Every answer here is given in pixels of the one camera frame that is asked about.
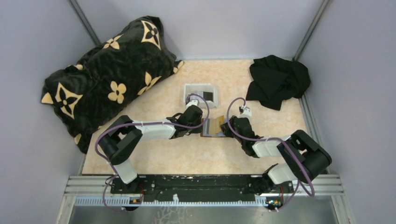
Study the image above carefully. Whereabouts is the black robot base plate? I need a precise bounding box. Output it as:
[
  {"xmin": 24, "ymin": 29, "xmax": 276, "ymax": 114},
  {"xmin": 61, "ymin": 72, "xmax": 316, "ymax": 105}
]
[{"xmin": 110, "ymin": 175, "xmax": 294, "ymax": 203}]

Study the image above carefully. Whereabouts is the white plastic card box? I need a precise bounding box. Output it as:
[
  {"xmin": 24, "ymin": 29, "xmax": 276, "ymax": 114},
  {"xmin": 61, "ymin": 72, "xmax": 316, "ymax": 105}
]
[{"xmin": 182, "ymin": 83, "xmax": 219, "ymax": 109}]

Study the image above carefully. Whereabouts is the black floral plush blanket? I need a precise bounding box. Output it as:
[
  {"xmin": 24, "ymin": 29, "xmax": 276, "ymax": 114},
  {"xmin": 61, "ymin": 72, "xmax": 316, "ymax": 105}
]
[{"xmin": 41, "ymin": 16, "xmax": 184, "ymax": 154}]

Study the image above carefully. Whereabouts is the brown leather card holder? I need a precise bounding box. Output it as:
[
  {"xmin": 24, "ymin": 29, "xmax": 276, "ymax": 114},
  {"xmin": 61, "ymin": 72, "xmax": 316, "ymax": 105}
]
[{"xmin": 200, "ymin": 118, "xmax": 227, "ymax": 138}]

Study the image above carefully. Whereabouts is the gold credit card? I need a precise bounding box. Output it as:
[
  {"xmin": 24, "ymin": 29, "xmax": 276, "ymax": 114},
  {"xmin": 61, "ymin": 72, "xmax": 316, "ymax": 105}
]
[{"xmin": 214, "ymin": 115, "xmax": 225, "ymax": 133}]

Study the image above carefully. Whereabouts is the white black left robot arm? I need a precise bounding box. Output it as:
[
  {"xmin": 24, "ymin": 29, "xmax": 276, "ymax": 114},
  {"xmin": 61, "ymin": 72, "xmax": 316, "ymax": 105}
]
[{"xmin": 95, "ymin": 105, "xmax": 203, "ymax": 193}]

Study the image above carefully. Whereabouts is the aluminium frame rail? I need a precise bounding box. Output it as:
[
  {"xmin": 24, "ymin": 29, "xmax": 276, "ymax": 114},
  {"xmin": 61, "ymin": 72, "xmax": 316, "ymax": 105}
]
[{"xmin": 63, "ymin": 175, "xmax": 346, "ymax": 207}]

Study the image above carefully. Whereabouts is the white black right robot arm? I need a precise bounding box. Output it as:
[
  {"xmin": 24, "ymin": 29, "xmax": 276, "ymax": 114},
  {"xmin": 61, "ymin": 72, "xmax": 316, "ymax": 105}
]
[{"xmin": 220, "ymin": 116, "xmax": 332, "ymax": 193}]

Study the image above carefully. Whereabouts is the black crumpled cloth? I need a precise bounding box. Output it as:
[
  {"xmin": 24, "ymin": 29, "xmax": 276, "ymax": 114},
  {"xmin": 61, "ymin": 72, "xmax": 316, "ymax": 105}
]
[{"xmin": 246, "ymin": 55, "xmax": 311, "ymax": 111}]

